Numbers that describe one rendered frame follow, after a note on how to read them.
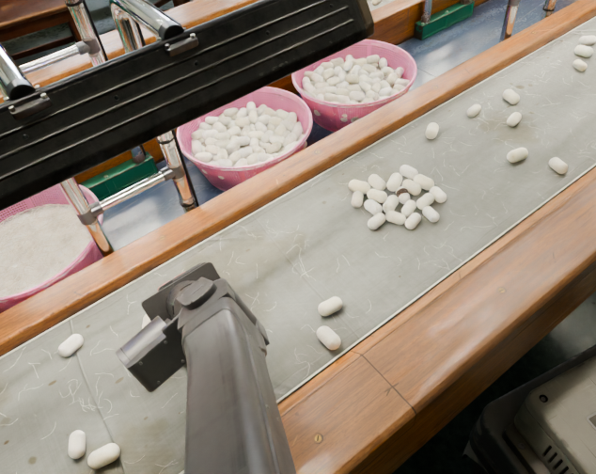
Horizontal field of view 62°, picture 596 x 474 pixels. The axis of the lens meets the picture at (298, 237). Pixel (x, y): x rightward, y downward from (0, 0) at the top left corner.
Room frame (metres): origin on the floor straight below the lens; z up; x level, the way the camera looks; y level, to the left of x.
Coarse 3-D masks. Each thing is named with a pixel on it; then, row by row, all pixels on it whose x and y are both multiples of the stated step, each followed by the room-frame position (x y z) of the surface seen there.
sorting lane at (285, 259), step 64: (512, 64) 0.95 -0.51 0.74; (448, 128) 0.76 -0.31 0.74; (512, 128) 0.74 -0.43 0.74; (576, 128) 0.71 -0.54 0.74; (320, 192) 0.63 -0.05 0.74; (448, 192) 0.59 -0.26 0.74; (512, 192) 0.57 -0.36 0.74; (192, 256) 0.52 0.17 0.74; (256, 256) 0.51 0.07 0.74; (320, 256) 0.49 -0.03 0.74; (384, 256) 0.47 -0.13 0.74; (448, 256) 0.46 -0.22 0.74; (128, 320) 0.42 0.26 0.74; (320, 320) 0.37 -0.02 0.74; (384, 320) 0.36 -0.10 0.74; (0, 384) 0.34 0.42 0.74; (64, 384) 0.33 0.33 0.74; (128, 384) 0.32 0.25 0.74; (0, 448) 0.25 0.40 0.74; (64, 448) 0.24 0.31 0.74; (128, 448) 0.23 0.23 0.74
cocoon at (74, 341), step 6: (72, 336) 0.39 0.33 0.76; (78, 336) 0.39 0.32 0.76; (66, 342) 0.38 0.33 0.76; (72, 342) 0.38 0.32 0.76; (78, 342) 0.38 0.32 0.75; (60, 348) 0.37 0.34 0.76; (66, 348) 0.37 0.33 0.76; (72, 348) 0.37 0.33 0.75; (60, 354) 0.37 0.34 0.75; (66, 354) 0.37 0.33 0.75
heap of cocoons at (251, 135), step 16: (224, 112) 0.91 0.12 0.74; (240, 112) 0.90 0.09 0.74; (256, 112) 0.90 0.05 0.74; (272, 112) 0.89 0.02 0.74; (208, 128) 0.87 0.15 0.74; (224, 128) 0.85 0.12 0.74; (240, 128) 0.87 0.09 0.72; (256, 128) 0.85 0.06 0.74; (272, 128) 0.85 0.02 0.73; (288, 128) 0.83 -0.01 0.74; (192, 144) 0.82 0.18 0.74; (208, 144) 0.82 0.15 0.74; (224, 144) 0.80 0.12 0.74; (240, 144) 0.80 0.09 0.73; (256, 144) 0.79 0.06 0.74; (272, 144) 0.78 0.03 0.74; (288, 144) 0.78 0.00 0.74; (208, 160) 0.77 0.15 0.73; (224, 160) 0.75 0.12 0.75; (240, 160) 0.74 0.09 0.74; (256, 160) 0.75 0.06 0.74
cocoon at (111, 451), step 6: (108, 444) 0.23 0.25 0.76; (114, 444) 0.23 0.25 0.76; (96, 450) 0.23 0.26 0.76; (102, 450) 0.23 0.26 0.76; (108, 450) 0.22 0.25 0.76; (114, 450) 0.22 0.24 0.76; (90, 456) 0.22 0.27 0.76; (96, 456) 0.22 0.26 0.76; (102, 456) 0.22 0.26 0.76; (108, 456) 0.22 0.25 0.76; (114, 456) 0.22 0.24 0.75; (90, 462) 0.22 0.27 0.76; (96, 462) 0.21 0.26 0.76; (102, 462) 0.21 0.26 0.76; (108, 462) 0.22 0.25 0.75; (96, 468) 0.21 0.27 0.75
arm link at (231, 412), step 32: (224, 288) 0.29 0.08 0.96; (192, 320) 0.25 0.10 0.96; (224, 320) 0.23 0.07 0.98; (256, 320) 0.28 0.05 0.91; (192, 352) 0.21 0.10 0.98; (224, 352) 0.19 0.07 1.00; (256, 352) 0.20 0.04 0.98; (192, 384) 0.17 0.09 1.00; (224, 384) 0.15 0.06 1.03; (256, 384) 0.15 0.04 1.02; (192, 416) 0.14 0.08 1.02; (224, 416) 0.12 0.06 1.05; (256, 416) 0.12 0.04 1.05; (192, 448) 0.11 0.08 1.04; (224, 448) 0.10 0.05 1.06; (256, 448) 0.09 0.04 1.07; (288, 448) 0.11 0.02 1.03
